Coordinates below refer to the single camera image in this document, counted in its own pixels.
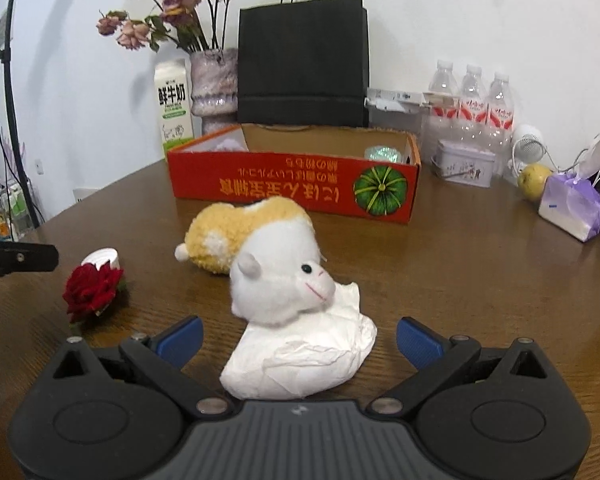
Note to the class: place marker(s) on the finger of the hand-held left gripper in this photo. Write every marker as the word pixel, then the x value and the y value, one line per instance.
pixel 25 259

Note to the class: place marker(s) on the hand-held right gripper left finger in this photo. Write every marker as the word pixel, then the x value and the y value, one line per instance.
pixel 180 340

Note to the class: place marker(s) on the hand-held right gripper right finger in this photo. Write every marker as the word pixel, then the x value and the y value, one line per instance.
pixel 419 340

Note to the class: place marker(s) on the white tissue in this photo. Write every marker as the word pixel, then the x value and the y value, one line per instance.
pixel 305 360

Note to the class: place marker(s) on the white yellow plush toy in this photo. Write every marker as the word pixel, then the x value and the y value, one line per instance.
pixel 275 270

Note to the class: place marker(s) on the red cardboard box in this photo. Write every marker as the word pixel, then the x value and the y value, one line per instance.
pixel 290 185

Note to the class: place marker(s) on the red artificial rose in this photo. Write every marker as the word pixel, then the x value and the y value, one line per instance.
pixel 90 290

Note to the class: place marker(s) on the white round lid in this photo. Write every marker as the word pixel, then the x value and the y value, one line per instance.
pixel 102 258

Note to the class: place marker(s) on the black light stand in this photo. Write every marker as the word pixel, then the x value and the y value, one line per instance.
pixel 12 110

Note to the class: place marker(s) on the pale printed tin box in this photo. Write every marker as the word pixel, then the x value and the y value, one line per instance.
pixel 462 165

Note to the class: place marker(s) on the iridescent wrapped ball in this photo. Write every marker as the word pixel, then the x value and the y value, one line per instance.
pixel 381 155

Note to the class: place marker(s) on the yellow green pear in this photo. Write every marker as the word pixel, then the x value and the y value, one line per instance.
pixel 532 182

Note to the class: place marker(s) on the purple tissue pack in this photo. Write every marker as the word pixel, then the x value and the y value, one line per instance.
pixel 572 210

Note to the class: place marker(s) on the white green milk carton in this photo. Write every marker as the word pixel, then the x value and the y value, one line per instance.
pixel 174 110

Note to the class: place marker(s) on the clear plastic food container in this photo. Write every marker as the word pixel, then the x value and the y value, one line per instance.
pixel 395 117

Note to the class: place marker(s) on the small white desk fan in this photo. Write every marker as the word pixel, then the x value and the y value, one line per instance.
pixel 527 142

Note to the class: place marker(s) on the flat white cardboard box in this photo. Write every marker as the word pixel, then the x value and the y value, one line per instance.
pixel 400 96

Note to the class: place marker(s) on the pink speckled vase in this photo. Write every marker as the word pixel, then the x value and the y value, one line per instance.
pixel 215 90

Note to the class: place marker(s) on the dried pink rose bouquet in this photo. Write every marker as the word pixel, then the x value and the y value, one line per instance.
pixel 175 5

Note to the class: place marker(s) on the black paper bag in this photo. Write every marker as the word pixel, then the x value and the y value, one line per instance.
pixel 302 60

